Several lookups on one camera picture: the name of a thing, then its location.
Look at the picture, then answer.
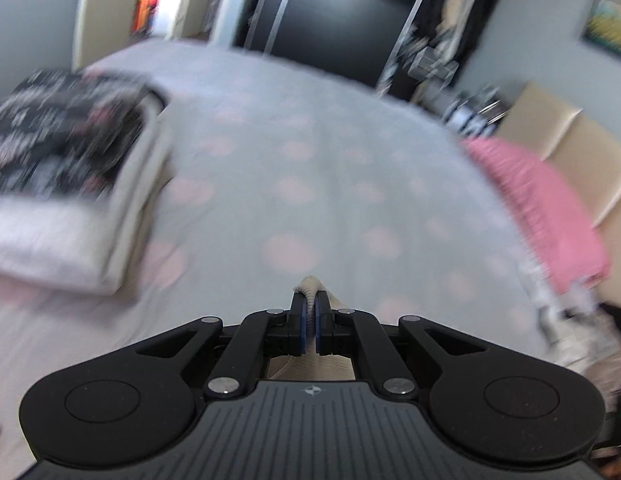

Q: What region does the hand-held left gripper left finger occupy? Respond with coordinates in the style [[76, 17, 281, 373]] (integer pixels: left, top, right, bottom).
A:
[[134, 290, 310, 401]]

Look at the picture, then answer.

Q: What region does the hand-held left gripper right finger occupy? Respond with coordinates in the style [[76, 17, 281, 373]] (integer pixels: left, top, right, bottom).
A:
[[314, 290, 487, 400]]

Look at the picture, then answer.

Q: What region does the beige sweater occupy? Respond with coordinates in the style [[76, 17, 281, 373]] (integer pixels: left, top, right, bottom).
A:
[[265, 274, 357, 382]]

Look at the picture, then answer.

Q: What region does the white garment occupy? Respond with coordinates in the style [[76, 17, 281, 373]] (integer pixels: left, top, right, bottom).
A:
[[525, 255, 599, 361]]

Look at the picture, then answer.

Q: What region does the grey pink-dotted bed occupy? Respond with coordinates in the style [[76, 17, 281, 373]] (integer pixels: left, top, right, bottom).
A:
[[0, 40, 581, 476]]

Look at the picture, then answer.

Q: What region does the pink pillow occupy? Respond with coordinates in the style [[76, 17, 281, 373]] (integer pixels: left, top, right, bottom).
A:
[[461, 137, 611, 293]]

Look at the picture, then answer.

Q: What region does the folded white towel stack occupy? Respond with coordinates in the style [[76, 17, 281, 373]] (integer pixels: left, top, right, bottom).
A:
[[0, 92, 176, 296]]

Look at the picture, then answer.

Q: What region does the nightstand clutter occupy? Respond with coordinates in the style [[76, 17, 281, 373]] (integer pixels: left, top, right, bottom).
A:
[[411, 45, 514, 138]]

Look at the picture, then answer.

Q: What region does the beige padded headboard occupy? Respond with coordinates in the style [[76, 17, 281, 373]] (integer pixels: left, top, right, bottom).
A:
[[495, 82, 621, 228]]

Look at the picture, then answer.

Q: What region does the black printed folded garment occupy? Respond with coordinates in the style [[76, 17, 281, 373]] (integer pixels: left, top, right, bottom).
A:
[[0, 69, 168, 203]]

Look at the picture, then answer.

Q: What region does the black wardrobe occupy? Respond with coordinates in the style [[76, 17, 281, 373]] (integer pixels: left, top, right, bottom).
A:
[[233, 0, 444, 96]]

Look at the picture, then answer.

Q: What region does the framed wall picture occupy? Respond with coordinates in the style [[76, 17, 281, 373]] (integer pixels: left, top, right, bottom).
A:
[[579, 0, 621, 63]]

